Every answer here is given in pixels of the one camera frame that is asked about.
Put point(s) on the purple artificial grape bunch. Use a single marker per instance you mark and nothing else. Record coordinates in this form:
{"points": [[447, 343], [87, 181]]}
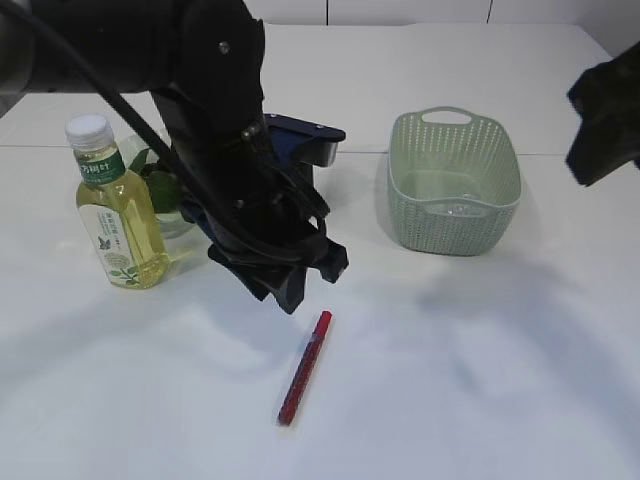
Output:
{"points": [[164, 188]]}

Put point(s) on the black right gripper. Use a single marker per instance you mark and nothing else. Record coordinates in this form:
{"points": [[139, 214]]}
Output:
{"points": [[604, 143]]}

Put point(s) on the green woven plastic basket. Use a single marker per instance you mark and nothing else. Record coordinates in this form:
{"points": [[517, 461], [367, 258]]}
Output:
{"points": [[429, 161]]}

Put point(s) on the black mesh pen holder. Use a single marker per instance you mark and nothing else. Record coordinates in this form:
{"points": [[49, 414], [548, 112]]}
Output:
{"points": [[306, 172]]}

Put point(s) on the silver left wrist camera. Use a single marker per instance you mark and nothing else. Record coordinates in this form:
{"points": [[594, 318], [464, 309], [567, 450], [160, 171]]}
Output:
{"points": [[296, 140]]}

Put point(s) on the yellow tea bottle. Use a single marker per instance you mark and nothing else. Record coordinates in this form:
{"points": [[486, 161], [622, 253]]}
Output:
{"points": [[115, 207]]}

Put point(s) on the red glitter pen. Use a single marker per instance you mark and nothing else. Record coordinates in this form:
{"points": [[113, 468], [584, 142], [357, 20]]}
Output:
{"points": [[295, 392]]}

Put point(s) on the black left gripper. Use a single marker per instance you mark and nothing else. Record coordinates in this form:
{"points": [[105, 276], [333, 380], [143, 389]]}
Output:
{"points": [[270, 247]]}

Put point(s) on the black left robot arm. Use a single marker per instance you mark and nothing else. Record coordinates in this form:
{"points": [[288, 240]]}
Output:
{"points": [[185, 76]]}

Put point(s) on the clear plastic sheet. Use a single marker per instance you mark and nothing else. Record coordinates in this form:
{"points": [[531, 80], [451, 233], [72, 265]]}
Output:
{"points": [[458, 207]]}

